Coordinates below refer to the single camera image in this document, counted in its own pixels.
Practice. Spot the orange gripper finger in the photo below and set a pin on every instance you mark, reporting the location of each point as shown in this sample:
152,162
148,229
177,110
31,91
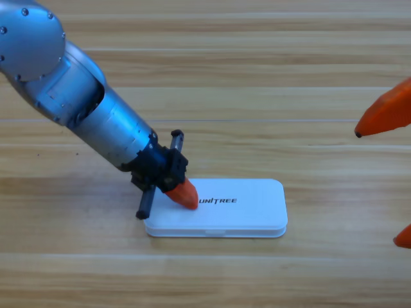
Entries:
186,195
404,238
388,110

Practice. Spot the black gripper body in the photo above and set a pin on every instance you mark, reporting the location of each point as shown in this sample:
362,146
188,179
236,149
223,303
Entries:
160,167

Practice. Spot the white plastic pencil case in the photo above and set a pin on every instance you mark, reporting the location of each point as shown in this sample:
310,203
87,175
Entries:
250,208

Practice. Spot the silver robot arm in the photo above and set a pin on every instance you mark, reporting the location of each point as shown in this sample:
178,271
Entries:
80,96

